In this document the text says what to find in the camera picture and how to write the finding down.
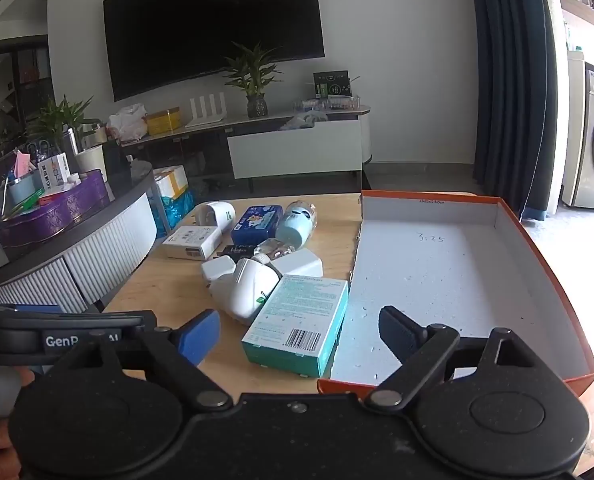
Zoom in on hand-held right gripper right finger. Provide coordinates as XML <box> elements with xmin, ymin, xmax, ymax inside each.
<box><xmin>364</xmin><ymin>305</ymin><xmax>545</xmax><ymax>411</ymax></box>

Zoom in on purple tray with items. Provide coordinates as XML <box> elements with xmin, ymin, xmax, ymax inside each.
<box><xmin>0</xmin><ymin>169</ymin><xmax>115</xmax><ymax>248</ymax></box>

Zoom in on white plastic bag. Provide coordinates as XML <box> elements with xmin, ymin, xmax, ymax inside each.
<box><xmin>108</xmin><ymin>104</ymin><xmax>149</xmax><ymax>142</ymax></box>

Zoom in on round ribbed white cabinet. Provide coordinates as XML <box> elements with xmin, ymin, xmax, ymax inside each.
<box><xmin>0</xmin><ymin>160</ymin><xmax>158</xmax><ymax>313</ymax></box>

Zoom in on white plug adapter green leaf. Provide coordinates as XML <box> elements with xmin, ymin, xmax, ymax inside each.
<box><xmin>209</xmin><ymin>258</ymin><xmax>281</xmax><ymax>326</ymax></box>

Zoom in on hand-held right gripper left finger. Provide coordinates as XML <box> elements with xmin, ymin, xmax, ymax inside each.
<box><xmin>80</xmin><ymin>308</ymin><xmax>233</xmax><ymax>413</ymax></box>

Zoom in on blue printed tin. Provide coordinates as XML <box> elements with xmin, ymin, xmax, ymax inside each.
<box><xmin>230</xmin><ymin>205</ymin><xmax>284</xmax><ymax>247</ymax></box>

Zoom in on white paper cup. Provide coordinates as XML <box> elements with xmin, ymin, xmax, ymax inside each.
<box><xmin>74</xmin><ymin>145</ymin><xmax>108</xmax><ymax>183</ymax></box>

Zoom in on black charger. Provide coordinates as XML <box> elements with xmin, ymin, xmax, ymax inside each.
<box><xmin>217</xmin><ymin>244</ymin><xmax>254</xmax><ymax>261</ymax></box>

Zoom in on teal and white carton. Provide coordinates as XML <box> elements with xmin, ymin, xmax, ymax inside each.
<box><xmin>241</xmin><ymin>275</ymin><xmax>349</xmax><ymax>379</ymax></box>

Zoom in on white cube charger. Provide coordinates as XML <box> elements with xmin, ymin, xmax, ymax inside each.
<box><xmin>272</xmin><ymin>249</ymin><xmax>323</xmax><ymax>281</ymax></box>

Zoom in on crumpled pale bag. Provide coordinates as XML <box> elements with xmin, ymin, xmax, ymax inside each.
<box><xmin>279</xmin><ymin>112</ymin><xmax>328</xmax><ymax>131</ymax></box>

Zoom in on orange and white cardboard box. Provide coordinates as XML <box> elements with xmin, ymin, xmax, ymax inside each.
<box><xmin>317</xmin><ymin>190</ymin><xmax>594</xmax><ymax>397</ymax></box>

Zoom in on small white charger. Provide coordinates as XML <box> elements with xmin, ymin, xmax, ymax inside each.
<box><xmin>201</xmin><ymin>256</ymin><xmax>236</xmax><ymax>286</ymax></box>

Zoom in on light blue bottle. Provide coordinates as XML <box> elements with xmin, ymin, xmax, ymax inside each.
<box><xmin>276</xmin><ymin>201</ymin><xmax>318</xmax><ymax>250</ymax></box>

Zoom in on white and dark TV stand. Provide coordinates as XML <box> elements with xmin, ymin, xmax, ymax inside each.
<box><xmin>120</xmin><ymin>104</ymin><xmax>373</xmax><ymax>191</ymax></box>

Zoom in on white and yellow cardboard box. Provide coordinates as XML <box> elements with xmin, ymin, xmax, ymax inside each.
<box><xmin>152</xmin><ymin>165</ymin><xmax>189</xmax><ymax>198</ymax></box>

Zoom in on potted plant in dark vase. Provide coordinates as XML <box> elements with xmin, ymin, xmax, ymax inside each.
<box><xmin>222</xmin><ymin>42</ymin><xmax>284</xmax><ymax>119</ymax></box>

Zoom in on dark blue curtain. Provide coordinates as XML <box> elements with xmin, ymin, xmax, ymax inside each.
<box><xmin>467</xmin><ymin>0</ymin><xmax>562</xmax><ymax>221</ymax></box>

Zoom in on white curved device green print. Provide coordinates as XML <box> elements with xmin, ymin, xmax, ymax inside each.
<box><xmin>193</xmin><ymin>200</ymin><xmax>236</xmax><ymax>234</ymax></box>

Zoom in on green and black box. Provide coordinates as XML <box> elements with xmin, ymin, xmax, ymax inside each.
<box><xmin>313</xmin><ymin>71</ymin><xmax>352</xmax><ymax>100</ymax></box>

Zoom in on clear glass bottle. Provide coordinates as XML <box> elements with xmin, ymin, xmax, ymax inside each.
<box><xmin>249</xmin><ymin>239</ymin><xmax>298</xmax><ymax>267</ymax></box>

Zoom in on blue plastic bag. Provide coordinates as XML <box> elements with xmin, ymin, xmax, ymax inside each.
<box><xmin>149</xmin><ymin>191</ymin><xmax>196</xmax><ymax>238</ymax></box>

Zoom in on clear plastic organizer boxes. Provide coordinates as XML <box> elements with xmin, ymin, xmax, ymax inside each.
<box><xmin>293</xmin><ymin>96</ymin><xmax>362</xmax><ymax>112</ymax></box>

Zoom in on black wall television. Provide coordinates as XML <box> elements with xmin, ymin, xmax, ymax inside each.
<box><xmin>103</xmin><ymin>0</ymin><xmax>326</xmax><ymax>102</ymax></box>

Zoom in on leafy green plant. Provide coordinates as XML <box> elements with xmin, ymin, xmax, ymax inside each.
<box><xmin>27</xmin><ymin>95</ymin><xmax>100</xmax><ymax>156</ymax></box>

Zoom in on small white printed box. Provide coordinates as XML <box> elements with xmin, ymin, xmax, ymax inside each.
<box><xmin>163</xmin><ymin>225</ymin><xmax>219</xmax><ymax>262</ymax></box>

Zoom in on white narrow cabinet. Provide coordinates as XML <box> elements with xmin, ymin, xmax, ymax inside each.
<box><xmin>562</xmin><ymin>50</ymin><xmax>588</xmax><ymax>207</ymax></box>

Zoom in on white printed carton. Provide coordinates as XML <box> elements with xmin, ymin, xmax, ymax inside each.
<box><xmin>37</xmin><ymin>152</ymin><xmax>70</xmax><ymax>193</ymax></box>

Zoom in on grey-blue pen cup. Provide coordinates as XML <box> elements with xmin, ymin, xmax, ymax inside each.
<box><xmin>7</xmin><ymin>172</ymin><xmax>45</xmax><ymax>206</ymax></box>

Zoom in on white router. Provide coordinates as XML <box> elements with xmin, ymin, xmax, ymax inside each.
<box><xmin>184</xmin><ymin>95</ymin><xmax>226</xmax><ymax>128</ymax></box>

